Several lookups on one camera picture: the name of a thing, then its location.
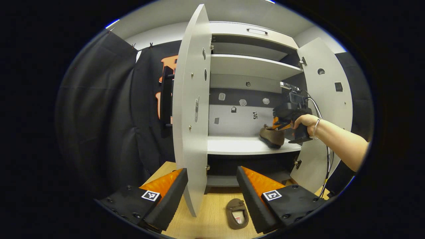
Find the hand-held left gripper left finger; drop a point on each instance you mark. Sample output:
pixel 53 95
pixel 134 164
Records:
pixel 172 199

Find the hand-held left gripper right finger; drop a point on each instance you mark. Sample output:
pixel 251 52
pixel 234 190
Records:
pixel 250 199

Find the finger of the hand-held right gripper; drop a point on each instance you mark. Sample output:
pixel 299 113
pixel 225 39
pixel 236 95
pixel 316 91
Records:
pixel 277 124

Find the brown fuzzy shoe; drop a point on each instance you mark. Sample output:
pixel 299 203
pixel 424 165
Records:
pixel 234 205
pixel 272 136

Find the white shoe cabinet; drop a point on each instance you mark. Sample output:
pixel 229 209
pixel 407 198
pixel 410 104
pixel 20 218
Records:
pixel 245 146

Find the white cabinet door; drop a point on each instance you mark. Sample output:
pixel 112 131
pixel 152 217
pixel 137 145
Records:
pixel 189 132
pixel 340 109

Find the white cabinet drawer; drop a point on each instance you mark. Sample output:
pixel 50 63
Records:
pixel 229 31

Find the ceiling light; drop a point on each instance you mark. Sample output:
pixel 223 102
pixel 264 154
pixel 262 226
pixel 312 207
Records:
pixel 112 24

